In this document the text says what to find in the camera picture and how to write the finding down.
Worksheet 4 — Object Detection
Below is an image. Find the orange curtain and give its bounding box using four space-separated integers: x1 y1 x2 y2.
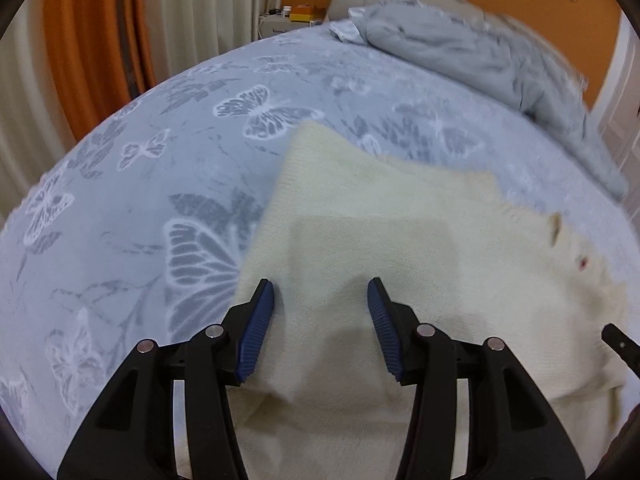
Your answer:
42 0 159 133

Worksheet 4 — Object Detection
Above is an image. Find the white bedside table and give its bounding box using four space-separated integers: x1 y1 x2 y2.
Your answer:
258 12 326 41

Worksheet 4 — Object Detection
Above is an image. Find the cream knitted sweater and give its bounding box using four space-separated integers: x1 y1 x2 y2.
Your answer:
181 121 632 480

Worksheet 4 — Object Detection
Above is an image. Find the grey duvet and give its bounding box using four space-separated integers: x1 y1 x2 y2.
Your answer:
328 0 630 200

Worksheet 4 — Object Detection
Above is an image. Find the bed with butterfly sheet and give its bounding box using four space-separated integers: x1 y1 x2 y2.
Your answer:
0 25 632 441

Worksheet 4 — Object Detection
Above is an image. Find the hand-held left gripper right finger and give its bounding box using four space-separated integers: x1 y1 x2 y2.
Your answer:
367 277 586 480

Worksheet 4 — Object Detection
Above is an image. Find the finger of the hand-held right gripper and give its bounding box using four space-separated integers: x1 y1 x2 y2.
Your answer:
601 323 640 378

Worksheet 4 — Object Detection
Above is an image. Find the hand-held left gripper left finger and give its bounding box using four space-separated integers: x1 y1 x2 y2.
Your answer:
57 278 275 480

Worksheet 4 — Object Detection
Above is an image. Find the white door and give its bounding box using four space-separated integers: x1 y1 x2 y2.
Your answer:
590 15 640 201

